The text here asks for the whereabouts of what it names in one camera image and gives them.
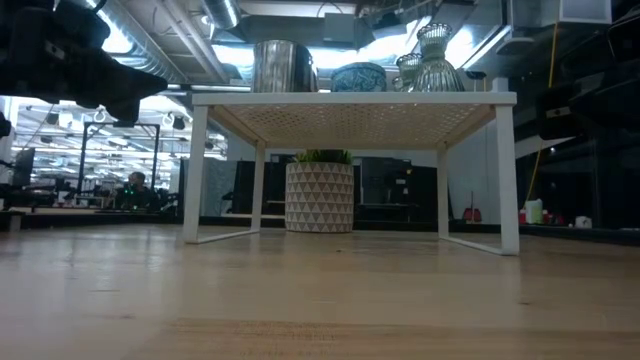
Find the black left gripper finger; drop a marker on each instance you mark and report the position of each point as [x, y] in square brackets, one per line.
[125, 85]

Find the orange-labelled candle can with tag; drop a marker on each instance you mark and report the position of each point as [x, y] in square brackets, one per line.
[282, 67]

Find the white perforated metal shelf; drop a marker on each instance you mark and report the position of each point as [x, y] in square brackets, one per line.
[350, 98]

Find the black metal rack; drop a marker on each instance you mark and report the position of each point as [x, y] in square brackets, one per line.
[120, 124]

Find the white ceiling vent box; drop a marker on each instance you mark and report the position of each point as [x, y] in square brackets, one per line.
[560, 11]

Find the person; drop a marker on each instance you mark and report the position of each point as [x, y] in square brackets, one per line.
[135, 192]

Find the black monitor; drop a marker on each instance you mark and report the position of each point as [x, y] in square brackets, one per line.
[23, 167]

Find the small white container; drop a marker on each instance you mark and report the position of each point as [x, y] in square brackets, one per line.
[583, 222]

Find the white plastic jug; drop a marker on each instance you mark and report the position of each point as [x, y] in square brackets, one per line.
[533, 211]

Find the small black fixture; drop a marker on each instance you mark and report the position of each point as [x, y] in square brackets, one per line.
[475, 75]

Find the grey fabric cover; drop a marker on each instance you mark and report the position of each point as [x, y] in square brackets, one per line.
[220, 185]

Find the red dustpan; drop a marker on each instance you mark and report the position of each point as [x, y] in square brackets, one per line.
[472, 215]

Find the grey ceiling box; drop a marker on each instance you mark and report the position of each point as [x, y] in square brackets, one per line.
[340, 27]

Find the plant in triangle-patterned pot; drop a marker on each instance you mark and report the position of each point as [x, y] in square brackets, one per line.
[320, 195]

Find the silver ventilation duct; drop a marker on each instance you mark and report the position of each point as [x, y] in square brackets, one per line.
[222, 12]

